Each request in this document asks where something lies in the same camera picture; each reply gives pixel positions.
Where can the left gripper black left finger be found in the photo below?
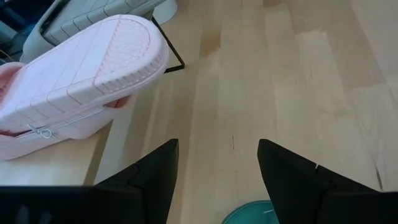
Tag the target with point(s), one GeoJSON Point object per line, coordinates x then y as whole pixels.
{"type": "Point", "coordinates": [149, 193]}

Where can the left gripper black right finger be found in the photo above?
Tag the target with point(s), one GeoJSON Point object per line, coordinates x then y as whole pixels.
{"type": "Point", "coordinates": [304, 199]}

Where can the pink rubber slipper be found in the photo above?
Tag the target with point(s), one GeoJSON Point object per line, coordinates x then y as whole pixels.
{"type": "Point", "coordinates": [93, 62]}

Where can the green rubber slipper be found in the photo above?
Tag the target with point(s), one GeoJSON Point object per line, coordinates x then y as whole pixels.
{"type": "Point", "coordinates": [245, 216]}

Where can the grey blue office chair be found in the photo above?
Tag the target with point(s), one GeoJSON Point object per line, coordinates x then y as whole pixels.
{"type": "Point", "coordinates": [12, 18]}

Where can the wooden shelf with black frame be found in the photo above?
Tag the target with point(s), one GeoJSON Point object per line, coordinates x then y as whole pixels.
{"type": "Point", "coordinates": [46, 168]}

